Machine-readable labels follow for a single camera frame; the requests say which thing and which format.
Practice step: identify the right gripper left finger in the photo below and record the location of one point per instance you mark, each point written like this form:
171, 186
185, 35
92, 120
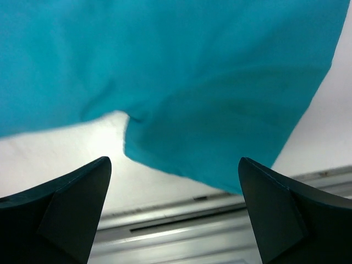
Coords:
55, 222

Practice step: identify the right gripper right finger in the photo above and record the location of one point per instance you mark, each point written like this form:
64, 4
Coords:
294, 222

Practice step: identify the teal polo shirt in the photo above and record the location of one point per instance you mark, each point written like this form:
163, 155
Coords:
204, 83

